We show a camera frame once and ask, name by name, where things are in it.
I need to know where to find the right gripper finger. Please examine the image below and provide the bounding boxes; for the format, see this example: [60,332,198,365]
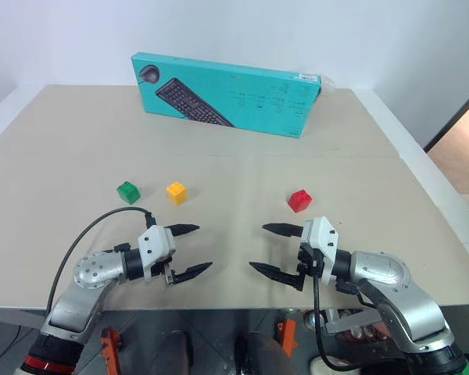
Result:
[261,223,305,239]
[249,261,304,292]

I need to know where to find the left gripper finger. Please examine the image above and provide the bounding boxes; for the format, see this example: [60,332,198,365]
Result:
[170,223,201,237]
[174,262,213,284]

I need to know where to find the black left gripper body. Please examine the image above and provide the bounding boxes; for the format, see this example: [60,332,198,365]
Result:
[152,256,180,286]

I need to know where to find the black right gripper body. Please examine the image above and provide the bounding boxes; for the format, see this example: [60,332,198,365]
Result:
[296,244,325,292]

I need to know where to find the red toy block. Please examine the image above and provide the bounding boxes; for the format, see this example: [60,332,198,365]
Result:
[287,189,313,214]

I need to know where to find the yellow toy block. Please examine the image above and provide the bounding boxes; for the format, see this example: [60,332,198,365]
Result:
[166,180,188,205]

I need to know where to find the orange clamp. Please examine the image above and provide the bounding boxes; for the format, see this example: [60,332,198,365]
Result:
[276,318,299,357]
[99,327,123,375]

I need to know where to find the green toy block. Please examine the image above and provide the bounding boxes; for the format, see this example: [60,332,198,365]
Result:
[116,180,141,205]

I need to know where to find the beige cardboard table cover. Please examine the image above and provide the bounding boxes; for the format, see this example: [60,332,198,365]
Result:
[0,84,469,312]

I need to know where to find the teal keyboard packaging box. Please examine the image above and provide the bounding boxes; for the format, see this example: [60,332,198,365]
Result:
[131,51,322,140]

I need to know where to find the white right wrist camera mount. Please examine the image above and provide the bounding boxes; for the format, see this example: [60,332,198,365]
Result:
[299,216,340,285]

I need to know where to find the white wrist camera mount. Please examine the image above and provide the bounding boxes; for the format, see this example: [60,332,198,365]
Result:
[137,224,177,282]
[299,216,340,285]

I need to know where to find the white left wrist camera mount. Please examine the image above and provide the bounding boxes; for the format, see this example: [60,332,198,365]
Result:
[137,224,177,282]

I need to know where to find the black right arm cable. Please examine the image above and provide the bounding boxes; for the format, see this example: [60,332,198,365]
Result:
[311,269,380,372]

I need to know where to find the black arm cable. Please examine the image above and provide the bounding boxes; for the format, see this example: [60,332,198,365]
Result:
[311,269,380,372]
[46,206,158,313]

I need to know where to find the grey metal bracket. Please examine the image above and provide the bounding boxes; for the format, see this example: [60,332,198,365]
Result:
[322,308,381,336]

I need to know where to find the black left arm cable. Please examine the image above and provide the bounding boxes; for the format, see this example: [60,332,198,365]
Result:
[46,206,158,313]

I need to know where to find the dark brown door frame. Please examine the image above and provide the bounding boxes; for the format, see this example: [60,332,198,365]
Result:
[423,92,469,153]

